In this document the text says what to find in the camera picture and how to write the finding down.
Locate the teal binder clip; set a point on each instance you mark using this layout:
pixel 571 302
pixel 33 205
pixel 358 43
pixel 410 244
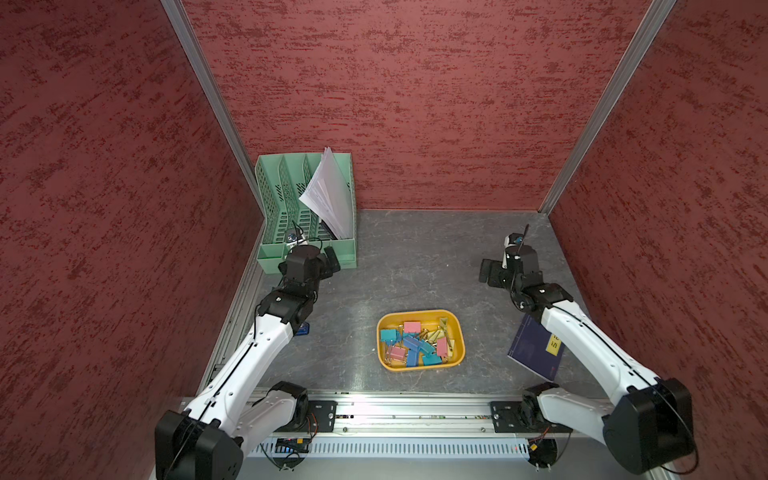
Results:
pixel 389 336
pixel 431 359

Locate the navy notebook with yellow label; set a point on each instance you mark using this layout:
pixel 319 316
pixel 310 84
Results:
pixel 537 349

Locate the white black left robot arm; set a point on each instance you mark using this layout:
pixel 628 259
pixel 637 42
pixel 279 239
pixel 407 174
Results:
pixel 210 438

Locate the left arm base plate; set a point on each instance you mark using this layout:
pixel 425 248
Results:
pixel 321 416

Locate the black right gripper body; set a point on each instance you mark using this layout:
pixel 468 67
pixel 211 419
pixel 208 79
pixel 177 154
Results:
pixel 498 276

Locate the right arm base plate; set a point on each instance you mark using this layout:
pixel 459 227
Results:
pixel 510 417

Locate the green plastic file organizer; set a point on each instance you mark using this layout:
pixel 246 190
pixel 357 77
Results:
pixel 281 180

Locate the blue binder clip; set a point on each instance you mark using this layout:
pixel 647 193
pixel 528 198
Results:
pixel 414 343
pixel 412 358

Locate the pink binder clip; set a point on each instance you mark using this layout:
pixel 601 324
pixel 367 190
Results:
pixel 442 348
pixel 412 328
pixel 397 353

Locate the yellow plastic storage box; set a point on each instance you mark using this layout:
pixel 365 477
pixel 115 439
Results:
pixel 435 324

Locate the white paper stack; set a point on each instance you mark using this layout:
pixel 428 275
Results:
pixel 330 194

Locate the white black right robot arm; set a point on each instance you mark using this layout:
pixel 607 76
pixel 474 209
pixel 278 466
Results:
pixel 645 421

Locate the aluminium front rail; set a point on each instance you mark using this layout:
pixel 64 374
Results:
pixel 410 414

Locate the blue stapler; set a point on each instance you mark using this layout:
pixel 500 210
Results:
pixel 304 329

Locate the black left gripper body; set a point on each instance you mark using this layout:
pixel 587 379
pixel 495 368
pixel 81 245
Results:
pixel 325 271

